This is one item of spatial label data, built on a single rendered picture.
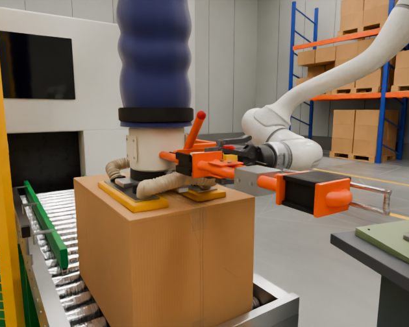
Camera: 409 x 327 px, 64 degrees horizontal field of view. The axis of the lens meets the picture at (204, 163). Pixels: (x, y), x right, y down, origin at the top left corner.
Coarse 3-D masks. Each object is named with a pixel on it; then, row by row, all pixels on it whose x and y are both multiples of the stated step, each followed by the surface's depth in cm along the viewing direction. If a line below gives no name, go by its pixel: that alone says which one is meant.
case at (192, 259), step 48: (96, 192) 104; (240, 192) 104; (96, 240) 105; (144, 240) 80; (192, 240) 88; (240, 240) 98; (96, 288) 111; (144, 288) 82; (192, 288) 90; (240, 288) 101
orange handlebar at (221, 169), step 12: (204, 144) 115; (168, 156) 89; (204, 168) 73; (216, 168) 70; (228, 168) 67; (264, 180) 57; (276, 180) 56; (336, 192) 47; (348, 192) 48; (336, 204) 47
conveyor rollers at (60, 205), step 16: (48, 192) 266; (64, 192) 265; (32, 208) 227; (48, 208) 224; (64, 208) 222; (32, 224) 195; (64, 224) 190; (64, 240) 171; (48, 256) 151; (64, 272) 138; (64, 288) 122; (80, 288) 124; (64, 304) 113; (80, 304) 116; (96, 304) 112; (256, 304) 114; (80, 320) 107; (96, 320) 103
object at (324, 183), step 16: (288, 176) 52; (304, 176) 51; (320, 176) 51; (336, 176) 51; (288, 192) 53; (304, 192) 50; (320, 192) 46; (304, 208) 49; (320, 208) 47; (336, 208) 49
